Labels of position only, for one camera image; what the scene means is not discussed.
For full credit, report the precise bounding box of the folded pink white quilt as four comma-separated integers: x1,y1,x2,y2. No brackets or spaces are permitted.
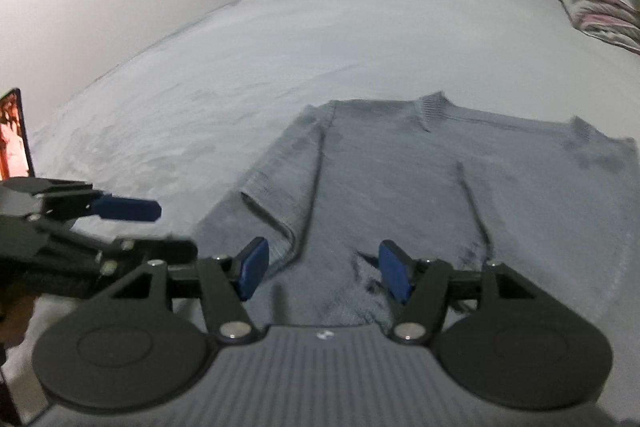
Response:
550,0,640,55

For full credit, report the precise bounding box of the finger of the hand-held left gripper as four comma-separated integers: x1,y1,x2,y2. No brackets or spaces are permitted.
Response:
0,178,162,228
75,237,198,275

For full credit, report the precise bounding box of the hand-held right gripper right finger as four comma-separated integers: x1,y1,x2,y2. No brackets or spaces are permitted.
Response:
378,241,546,344

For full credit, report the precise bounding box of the grey knit sweater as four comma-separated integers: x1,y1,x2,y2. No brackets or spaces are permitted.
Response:
192,91,640,338

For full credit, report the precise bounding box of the phone with lit screen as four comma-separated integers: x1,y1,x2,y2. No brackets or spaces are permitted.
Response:
0,88,36,180

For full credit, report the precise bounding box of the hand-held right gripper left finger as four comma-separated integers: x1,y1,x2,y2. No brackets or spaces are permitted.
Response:
105,237,270,344

